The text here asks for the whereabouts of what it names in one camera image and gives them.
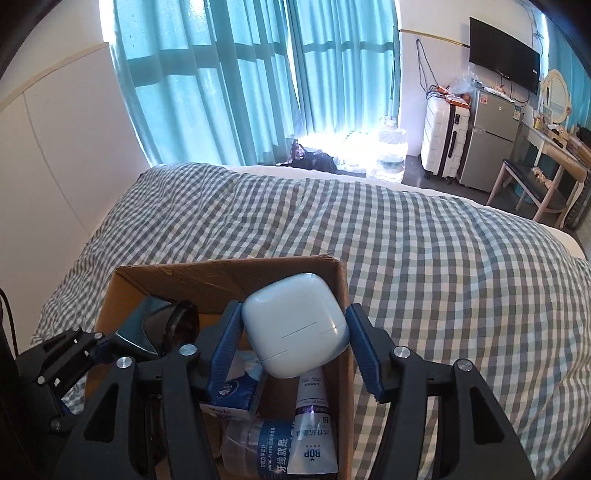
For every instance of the clear water jug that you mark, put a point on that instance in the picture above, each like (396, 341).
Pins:
(390, 147)

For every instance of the small black box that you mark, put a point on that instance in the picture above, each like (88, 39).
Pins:
(143, 330)

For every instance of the narrow teal curtain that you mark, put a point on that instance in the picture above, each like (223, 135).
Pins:
(565, 50)

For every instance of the white suitcase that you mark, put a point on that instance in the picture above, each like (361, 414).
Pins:
(438, 138)

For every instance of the clear plastic floss jar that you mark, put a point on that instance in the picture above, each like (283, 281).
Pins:
(249, 443)

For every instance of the brown cardboard box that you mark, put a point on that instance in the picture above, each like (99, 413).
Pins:
(203, 281)

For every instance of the white dressing table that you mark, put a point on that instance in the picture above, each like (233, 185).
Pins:
(561, 154)

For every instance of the white rounded case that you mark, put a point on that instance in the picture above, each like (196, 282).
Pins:
(295, 323)

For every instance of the wide teal curtain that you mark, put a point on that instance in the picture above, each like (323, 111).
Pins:
(194, 83)

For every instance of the clear plastic bag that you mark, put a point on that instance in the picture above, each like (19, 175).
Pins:
(461, 84)

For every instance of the orange packets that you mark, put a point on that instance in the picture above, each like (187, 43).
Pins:
(455, 99)

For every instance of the blue tissue packet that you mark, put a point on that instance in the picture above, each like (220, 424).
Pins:
(235, 392)

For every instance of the white oval mirror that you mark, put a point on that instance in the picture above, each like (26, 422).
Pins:
(555, 97)

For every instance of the black wall television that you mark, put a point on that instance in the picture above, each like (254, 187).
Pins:
(503, 55)

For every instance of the white squeeze tube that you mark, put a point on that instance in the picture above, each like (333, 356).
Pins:
(311, 424)

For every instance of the wooden box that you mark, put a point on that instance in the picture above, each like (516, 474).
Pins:
(577, 143)

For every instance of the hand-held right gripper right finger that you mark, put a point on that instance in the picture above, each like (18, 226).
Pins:
(364, 355)

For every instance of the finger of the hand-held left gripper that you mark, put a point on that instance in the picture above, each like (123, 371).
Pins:
(64, 353)
(57, 413)

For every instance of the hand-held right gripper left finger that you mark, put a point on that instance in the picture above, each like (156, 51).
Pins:
(225, 353)

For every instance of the dark clothes pile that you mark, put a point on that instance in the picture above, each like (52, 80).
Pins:
(314, 160)

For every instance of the grey small fridge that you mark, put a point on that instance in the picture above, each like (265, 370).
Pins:
(489, 143)

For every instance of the black seat chair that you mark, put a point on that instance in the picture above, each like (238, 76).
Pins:
(526, 184)

